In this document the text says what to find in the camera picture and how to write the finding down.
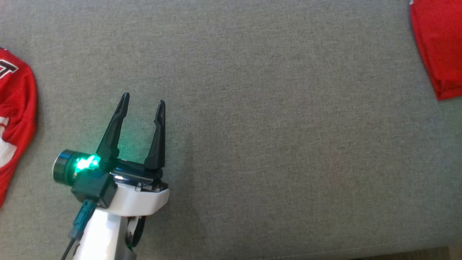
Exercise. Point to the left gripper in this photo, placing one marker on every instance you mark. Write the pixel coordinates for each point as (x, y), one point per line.
(140, 196)

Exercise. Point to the red Bulls basketball jersey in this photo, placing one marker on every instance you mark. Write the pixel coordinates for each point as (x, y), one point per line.
(18, 108)

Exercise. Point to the plain red folded garment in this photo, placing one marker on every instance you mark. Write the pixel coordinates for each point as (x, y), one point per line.
(440, 43)

